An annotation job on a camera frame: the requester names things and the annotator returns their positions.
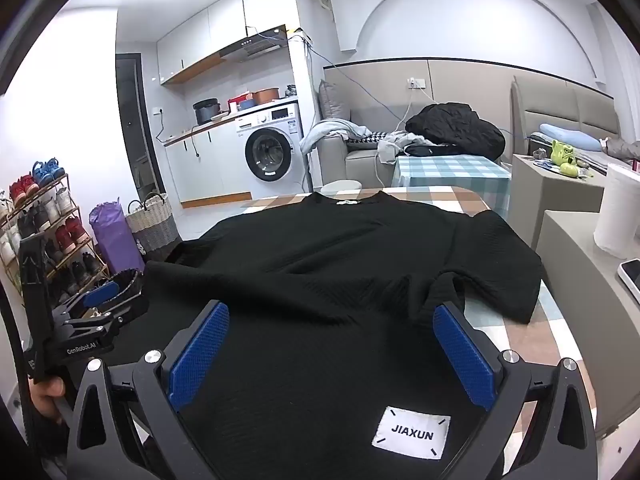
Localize range hood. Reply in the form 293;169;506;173
220;25;288;63

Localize black pot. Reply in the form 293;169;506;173
193;98;221;126

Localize grey white garment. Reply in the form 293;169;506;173
376;131;426;165

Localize brown blue checked tablecloth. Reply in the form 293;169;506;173
240;185;598;441

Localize green toy figure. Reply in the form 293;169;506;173
550;140;583;177

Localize white upper cabinets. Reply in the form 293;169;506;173
156;0;281;86

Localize black pouch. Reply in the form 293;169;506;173
407;144;466;158

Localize beige sofa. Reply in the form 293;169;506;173
317;80;506;193

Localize smartphone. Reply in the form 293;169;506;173
617;258;640;306

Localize houndstooth cushion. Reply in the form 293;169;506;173
345;131;396;148

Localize woven basket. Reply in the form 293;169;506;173
125;192;181;256

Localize beige bed headboard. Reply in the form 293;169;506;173
510;76;623;161

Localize grey cushion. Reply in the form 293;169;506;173
318;80;351;123

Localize white charging cable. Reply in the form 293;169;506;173
396;87;418;133

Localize rows of shoes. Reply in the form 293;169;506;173
0;159;103;291

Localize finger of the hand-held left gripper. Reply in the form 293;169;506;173
56;281;122;319
107;269;146;306

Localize dark door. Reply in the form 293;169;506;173
116;52;156;201

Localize beige stepped partition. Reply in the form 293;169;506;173
510;152;640;436

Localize white paper towel roll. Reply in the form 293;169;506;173
593;162;640;260

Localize metal shoe rack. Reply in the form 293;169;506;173
0;172;111;306

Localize purple bag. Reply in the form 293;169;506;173
89;199;146;276

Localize person's left hand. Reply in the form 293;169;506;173
30;377;76;423

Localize white washing machine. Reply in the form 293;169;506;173
235;102;307;200

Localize teal checked tablecloth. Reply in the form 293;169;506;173
391;154;512;221

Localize white kitchen counter unit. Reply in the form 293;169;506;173
164;120;251;208

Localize black knit sweater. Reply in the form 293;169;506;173
95;191;544;480

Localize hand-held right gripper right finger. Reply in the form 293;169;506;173
432;301;598;480

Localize light blue blanket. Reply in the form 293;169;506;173
300;119;373;156

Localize black cable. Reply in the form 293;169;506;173
0;285;36;466

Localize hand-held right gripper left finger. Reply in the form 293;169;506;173
65;300;231;480

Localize grey bedding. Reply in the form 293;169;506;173
602;137;640;166

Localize blue pillow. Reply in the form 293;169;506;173
539;122;601;152

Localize black jacket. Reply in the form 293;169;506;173
405;102;506;161

